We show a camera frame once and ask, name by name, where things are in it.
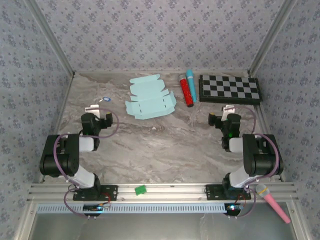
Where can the aluminium frame post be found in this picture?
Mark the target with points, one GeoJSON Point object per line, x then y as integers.
{"type": "Point", "coordinates": [270, 37]}
{"type": "Point", "coordinates": [52, 37]}

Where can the wide aluminium frame rail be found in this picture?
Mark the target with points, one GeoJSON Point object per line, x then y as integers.
{"type": "Point", "coordinates": [175, 192]}

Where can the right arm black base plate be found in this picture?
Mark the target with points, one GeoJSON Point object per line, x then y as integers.
{"type": "Point", "coordinates": [212, 193]}

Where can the thin aluminium table rail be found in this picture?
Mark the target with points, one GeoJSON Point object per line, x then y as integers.
{"type": "Point", "coordinates": [150, 72]}

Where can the red glitter tube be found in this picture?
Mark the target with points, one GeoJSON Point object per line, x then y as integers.
{"type": "Point", "coordinates": [187, 92]}

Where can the left wrist white camera bracket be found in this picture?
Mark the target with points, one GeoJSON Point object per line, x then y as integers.
{"type": "Point", "coordinates": [91, 109]}

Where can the light blue paper box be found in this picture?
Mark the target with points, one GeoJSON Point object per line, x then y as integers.
{"type": "Point", "coordinates": [150, 105]}

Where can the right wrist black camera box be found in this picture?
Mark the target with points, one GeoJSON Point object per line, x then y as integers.
{"type": "Point", "coordinates": [233, 120]}

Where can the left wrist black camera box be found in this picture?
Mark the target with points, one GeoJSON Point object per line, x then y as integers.
{"type": "Point", "coordinates": [88, 120]}

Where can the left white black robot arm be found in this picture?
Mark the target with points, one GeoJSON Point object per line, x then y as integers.
{"type": "Point", "coordinates": [85, 178]}

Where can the blue key tag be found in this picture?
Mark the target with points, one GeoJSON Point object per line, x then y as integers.
{"type": "Point", "coordinates": [108, 99]}

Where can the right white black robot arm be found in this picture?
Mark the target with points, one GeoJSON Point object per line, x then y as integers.
{"type": "Point", "coordinates": [237, 178]}

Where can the pink toy microphone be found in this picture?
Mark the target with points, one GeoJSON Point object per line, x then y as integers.
{"type": "Point", "coordinates": [272, 202]}

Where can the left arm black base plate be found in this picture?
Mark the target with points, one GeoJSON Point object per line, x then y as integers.
{"type": "Point", "coordinates": [110, 192]}

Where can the aluminium table side rail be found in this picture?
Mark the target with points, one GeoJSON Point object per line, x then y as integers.
{"type": "Point", "coordinates": [262, 115]}
{"type": "Point", "coordinates": [65, 100]}

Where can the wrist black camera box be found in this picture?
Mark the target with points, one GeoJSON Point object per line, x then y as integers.
{"type": "Point", "coordinates": [88, 120]}
{"type": "Point", "coordinates": [233, 120]}

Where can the teal tube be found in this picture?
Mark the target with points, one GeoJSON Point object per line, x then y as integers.
{"type": "Point", "coordinates": [192, 86]}

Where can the small green block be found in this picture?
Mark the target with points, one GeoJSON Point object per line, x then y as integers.
{"type": "Point", "coordinates": [140, 190]}

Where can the black grey chessboard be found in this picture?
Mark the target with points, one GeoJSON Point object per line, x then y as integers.
{"type": "Point", "coordinates": [230, 87]}

